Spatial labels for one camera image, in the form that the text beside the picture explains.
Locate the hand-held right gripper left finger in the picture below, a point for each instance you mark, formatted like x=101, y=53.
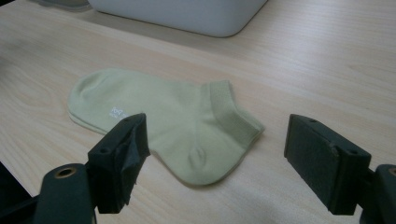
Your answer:
x=118, y=161

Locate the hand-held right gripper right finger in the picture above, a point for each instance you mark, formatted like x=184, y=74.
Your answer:
x=317, y=161

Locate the light green ankle sock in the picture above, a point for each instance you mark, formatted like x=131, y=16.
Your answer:
x=174, y=124

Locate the white divided storage box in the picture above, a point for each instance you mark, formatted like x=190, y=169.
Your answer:
x=186, y=15

